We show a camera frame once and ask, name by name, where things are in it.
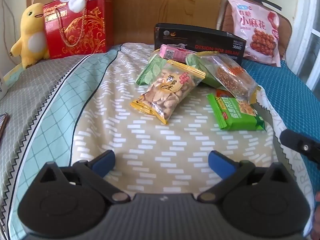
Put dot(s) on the black cardboard box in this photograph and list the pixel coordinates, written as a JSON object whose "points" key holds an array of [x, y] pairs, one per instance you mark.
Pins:
{"points": [[205, 40]]}

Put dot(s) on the white window frame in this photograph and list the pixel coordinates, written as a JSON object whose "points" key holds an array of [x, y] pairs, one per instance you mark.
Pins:
{"points": [[307, 37]]}

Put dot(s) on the brown chair cushion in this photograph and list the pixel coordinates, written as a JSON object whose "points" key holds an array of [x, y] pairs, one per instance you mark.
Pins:
{"points": [[283, 30]]}

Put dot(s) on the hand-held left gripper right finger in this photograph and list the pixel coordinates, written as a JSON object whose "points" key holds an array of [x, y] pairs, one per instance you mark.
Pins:
{"points": [[220, 163]]}

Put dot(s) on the orange snack packet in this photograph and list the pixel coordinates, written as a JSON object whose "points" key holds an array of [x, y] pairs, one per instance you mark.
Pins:
{"points": [[223, 93]]}

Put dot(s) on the sesame bar packet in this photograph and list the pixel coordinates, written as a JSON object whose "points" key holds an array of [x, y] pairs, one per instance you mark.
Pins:
{"points": [[231, 77]]}

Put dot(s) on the blue patterned bedsheet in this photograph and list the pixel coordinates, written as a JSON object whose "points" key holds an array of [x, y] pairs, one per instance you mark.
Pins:
{"points": [[287, 100]]}

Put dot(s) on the small pink snack packet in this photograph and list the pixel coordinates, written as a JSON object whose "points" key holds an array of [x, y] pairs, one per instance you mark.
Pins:
{"points": [[175, 52]]}

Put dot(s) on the yellow plush chick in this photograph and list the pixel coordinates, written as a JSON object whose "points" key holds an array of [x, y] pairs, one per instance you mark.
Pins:
{"points": [[31, 35]]}

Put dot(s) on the clear peanut packet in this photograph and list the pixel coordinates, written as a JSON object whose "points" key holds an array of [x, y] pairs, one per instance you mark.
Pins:
{"points": [[167, 91]]}

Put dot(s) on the large pink snack bag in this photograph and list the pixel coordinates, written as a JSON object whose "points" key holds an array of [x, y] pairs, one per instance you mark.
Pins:
{"points": [[257, 30]]}

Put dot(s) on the red gift box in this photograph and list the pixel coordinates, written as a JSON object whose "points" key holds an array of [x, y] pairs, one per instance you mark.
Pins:
{"points": [[77, 27]]}

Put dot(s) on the green cracker packet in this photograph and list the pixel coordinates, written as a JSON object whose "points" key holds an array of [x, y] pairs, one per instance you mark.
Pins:
{"points": [[236, 113]]}

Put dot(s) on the green leaf snack packet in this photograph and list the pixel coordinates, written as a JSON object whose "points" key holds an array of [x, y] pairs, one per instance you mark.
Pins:
{"points": [[150, 72], [200, 63]]}

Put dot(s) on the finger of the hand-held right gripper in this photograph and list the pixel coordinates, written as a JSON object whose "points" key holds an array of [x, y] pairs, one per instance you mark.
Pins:
{"points": [[300, 145]]}

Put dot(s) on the patterned beige teal blanket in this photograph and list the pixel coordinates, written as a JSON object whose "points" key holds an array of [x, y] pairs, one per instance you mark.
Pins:
{"points": [[112, 130]]}

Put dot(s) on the wooden headboard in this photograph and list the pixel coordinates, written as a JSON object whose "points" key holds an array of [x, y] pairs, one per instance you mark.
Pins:
{"points": [[140, 7]]}

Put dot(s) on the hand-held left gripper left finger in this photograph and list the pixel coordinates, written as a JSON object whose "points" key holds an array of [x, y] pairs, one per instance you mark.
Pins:
{"points": [[105, 162]]}

